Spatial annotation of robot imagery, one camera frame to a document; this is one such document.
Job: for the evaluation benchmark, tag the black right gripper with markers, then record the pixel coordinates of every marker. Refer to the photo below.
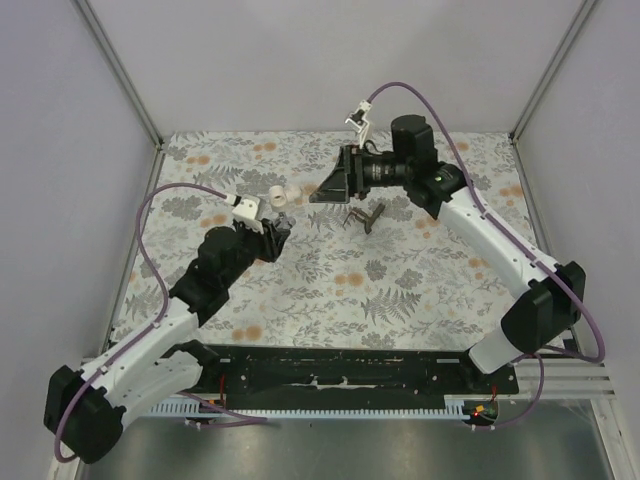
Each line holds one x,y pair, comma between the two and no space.
355,172

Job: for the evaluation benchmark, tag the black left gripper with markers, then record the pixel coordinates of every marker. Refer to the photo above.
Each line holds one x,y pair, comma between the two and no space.
272,240

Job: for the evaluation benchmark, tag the white elbow fitting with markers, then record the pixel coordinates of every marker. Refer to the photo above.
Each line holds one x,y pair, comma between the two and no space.
278,197

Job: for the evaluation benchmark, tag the white elbow fitting left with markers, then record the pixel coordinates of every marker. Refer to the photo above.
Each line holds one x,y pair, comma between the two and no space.
293,192

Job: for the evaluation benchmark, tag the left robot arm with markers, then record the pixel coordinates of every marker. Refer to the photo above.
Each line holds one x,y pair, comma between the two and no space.
88,409

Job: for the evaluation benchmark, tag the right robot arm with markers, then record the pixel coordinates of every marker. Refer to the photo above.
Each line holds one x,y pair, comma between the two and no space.
546,292

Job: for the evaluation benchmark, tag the bronze water faucet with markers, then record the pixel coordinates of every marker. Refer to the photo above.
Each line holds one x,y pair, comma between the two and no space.
367,220

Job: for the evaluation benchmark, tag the floral patterned table mat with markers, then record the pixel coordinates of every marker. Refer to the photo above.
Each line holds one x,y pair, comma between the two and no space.
411,284

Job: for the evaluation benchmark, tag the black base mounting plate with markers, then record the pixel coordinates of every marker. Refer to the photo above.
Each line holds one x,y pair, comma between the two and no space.
234,370

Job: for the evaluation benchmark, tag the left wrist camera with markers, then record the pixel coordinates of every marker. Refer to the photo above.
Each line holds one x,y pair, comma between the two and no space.
246,210

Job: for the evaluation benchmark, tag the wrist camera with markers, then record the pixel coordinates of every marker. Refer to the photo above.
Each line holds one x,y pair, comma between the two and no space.
246,210
359,122

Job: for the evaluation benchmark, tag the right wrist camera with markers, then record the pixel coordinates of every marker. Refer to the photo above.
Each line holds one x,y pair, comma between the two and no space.
359,122

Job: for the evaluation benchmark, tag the aluminium frame post left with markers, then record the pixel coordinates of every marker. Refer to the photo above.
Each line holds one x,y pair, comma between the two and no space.
115,64

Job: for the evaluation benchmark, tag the aluminium frame post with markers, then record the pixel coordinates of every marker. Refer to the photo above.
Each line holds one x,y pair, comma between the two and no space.
569,39
115,64

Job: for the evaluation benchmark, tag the white slotted cable duct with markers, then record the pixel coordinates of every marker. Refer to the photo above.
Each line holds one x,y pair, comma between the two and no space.
444,409

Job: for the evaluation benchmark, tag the aluminium front rail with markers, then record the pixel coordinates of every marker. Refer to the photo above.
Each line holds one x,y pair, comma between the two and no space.
575,380

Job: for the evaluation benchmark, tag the aluminium frame post right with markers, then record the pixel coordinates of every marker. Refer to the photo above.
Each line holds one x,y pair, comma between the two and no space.
569,39

